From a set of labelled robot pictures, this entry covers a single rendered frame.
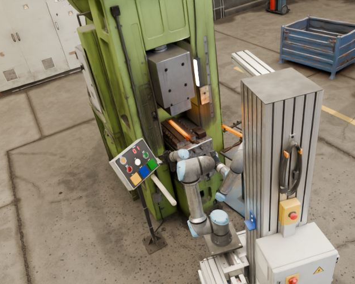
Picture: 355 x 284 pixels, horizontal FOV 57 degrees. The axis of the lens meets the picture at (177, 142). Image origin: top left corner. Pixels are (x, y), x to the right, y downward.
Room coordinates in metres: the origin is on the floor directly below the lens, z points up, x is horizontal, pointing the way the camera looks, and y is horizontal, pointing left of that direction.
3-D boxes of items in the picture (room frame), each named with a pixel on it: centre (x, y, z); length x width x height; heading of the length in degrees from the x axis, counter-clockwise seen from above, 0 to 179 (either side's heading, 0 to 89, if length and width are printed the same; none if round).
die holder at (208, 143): (2.65, -0.04, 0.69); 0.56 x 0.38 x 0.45; 23
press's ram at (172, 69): (2.64, -0.04, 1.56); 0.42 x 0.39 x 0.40; 23
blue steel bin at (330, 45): (5.54, -2.83, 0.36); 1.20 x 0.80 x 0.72; 28
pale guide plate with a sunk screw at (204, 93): (2.67, -0.32, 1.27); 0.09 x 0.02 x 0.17; 113
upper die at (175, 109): (2.62, 0.00, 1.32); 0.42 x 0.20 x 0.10; 23
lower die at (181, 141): (2.62, 0.00, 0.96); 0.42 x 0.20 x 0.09; 23
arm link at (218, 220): (1.43, -0.18, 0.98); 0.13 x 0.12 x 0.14; 95
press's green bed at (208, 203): (2.65, -0.04, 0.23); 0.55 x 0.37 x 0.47; 23
